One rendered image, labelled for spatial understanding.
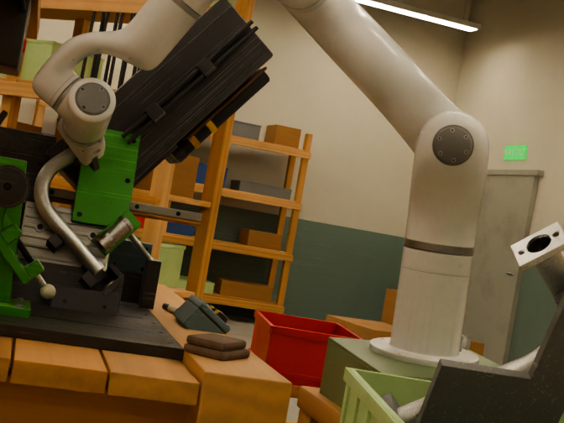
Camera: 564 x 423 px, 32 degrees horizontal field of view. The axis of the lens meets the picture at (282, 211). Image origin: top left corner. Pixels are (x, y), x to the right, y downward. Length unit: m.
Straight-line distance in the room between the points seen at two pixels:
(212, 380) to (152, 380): 0.09
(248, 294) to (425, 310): 9.41
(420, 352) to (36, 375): 0.63
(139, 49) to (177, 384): 0.62
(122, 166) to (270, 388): 0.75
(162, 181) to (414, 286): 3.07
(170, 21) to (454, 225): 0.61
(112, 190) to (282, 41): 9.71
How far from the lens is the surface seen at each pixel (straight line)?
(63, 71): 1.83
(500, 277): 10.86
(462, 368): 1.06
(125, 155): 2.12
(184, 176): 5.00
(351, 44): 1.71
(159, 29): 1.78
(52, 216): 2.04
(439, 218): 1.67
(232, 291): 11.02
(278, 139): 11.09
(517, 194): 10.85
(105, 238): 2.04
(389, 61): 1.70
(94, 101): 1.78
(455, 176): 1.62
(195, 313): 1.99
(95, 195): 2.09
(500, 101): 11.65
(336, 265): 11.95
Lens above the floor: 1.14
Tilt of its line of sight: 1 degrees up
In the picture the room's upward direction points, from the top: 10 degrees clockwise
